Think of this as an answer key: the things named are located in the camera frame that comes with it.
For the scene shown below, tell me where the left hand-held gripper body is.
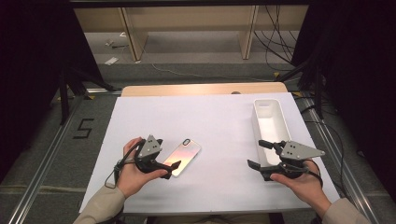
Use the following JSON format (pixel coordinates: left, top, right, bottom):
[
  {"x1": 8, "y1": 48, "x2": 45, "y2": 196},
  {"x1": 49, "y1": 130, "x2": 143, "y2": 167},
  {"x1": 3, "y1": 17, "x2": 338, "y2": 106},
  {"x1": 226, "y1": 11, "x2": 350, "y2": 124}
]
[{"x1": 134, "y1": 134, "x2": 163, "y2": 174}]

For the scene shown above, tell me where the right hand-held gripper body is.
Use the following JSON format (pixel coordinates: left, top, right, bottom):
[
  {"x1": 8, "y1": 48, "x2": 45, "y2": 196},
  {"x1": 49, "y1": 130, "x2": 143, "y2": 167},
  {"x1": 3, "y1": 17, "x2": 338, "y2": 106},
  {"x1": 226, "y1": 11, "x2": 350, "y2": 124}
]
[{"x1": 271, "y1": 140, "x2": 326, "y2": 180}]

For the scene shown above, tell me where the white plastic tray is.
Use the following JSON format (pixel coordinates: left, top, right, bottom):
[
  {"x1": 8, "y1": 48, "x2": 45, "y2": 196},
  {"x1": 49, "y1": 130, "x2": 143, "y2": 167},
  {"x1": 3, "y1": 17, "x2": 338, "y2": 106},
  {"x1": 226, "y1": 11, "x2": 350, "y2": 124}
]
[{"x1": 252, "y1": 98, "x2": 293, "y2": 168}]

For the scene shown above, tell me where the iridescent phone case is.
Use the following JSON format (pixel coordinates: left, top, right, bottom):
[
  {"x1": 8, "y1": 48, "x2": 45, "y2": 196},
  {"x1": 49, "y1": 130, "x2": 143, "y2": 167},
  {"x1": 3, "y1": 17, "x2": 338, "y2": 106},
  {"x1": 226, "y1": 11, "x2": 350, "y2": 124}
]
[{"x1": 162, "y1": 138, "x2": 203, "y2": 178}]

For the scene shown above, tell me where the person's left hand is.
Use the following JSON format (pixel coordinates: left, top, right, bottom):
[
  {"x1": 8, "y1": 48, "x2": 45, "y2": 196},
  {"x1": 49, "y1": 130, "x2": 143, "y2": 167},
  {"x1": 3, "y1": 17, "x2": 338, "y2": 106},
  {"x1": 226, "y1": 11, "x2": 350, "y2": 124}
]
[{"x1": 116, "y1": 137, "x2": 161, "y2": 199}]

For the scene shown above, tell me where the person's right hand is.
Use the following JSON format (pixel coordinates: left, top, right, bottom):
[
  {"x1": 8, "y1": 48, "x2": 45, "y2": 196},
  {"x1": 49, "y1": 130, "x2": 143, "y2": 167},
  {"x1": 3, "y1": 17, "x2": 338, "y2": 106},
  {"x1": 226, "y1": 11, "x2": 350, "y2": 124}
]
[{"x1": 269, "y1": 160, "x2": 332, "y2": 218}]

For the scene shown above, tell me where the white board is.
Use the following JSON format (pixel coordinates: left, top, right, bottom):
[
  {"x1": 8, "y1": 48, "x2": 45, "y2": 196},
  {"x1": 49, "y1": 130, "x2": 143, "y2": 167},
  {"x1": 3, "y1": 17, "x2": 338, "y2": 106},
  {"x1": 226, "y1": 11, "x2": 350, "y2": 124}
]
[{"x1": 78, "y1": 92, "x2": 341, "y2": 216}]

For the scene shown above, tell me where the black tripod stand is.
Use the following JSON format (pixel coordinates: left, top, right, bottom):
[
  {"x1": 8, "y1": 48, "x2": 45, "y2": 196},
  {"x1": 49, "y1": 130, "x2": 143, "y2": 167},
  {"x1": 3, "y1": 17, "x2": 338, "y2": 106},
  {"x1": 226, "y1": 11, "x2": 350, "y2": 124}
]
[
  {"x1": 276, "y1": 40, "x2": 326, "y2": 120},
  {"x1": 58, "y1": 66, "x2": 117, "y2": 126}
]

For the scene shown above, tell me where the black curtain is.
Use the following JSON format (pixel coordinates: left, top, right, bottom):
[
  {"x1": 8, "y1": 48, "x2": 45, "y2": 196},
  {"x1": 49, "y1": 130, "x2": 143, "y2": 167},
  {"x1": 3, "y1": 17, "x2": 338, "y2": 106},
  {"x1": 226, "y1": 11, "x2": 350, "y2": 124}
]
[
  {"x1": 290, "y1": 0, "x2": 396, "y2": 195},
  {"x1": 0, "y1": 0, "x2": 106, "y2": 185}
]

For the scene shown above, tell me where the small floor debris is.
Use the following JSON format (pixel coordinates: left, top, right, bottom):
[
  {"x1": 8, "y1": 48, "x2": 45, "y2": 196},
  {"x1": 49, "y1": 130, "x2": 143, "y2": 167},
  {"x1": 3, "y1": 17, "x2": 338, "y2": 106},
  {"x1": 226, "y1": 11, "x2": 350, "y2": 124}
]
[{"x1": 105, "y1": 38, "x2": 130, "y2": 49}]

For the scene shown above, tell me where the light wooden desk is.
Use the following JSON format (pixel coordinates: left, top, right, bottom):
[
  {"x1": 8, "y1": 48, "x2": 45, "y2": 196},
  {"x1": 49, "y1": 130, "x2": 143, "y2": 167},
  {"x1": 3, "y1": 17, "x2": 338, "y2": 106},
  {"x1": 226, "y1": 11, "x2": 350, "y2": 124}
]
[{"x1": 74, "y1": 5, "x2": 310, "y2": 63}]

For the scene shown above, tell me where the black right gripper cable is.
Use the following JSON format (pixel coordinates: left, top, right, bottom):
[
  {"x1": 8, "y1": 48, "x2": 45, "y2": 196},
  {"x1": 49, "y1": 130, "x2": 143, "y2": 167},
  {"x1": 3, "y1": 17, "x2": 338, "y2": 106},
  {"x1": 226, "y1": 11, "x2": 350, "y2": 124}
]
[{"x1": 306, "y1": 159, "x2": 324, "y2": 189}]

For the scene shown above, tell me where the black floor cable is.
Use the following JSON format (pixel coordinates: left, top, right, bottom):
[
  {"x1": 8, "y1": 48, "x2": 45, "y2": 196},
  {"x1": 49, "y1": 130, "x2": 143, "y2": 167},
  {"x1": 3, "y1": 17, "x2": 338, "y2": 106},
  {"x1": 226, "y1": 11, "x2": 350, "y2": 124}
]
[{"x1": 300, "y1": 92, "x2": 347, "y2": 195}]

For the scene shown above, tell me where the aluminium floor rail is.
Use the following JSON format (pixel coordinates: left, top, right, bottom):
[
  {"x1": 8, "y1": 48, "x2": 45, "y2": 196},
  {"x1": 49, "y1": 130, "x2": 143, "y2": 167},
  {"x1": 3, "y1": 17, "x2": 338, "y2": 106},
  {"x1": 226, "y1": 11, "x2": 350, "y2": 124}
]
[
  {"x1": 297, "y1": 91, "x2": 381, "y2": 224},
  {"x1": 6, "y1": 92, "x2": 85, "y2": 224}
]

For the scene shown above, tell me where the white floor cable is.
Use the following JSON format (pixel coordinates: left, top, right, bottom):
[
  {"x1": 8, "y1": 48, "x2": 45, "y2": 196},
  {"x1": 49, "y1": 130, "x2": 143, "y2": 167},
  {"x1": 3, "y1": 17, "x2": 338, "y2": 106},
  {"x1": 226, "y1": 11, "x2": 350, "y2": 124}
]
[{"x1": 150, "y1": 63, "x2": 276, "y2": 82}]

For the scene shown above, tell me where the black cable bundle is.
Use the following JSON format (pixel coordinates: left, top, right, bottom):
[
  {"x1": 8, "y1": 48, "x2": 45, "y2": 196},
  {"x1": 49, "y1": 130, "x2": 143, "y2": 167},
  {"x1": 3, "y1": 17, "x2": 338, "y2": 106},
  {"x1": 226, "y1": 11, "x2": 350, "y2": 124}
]
[{"x1": 252, "y1": 4, "x2": 301, "y2": 73}]

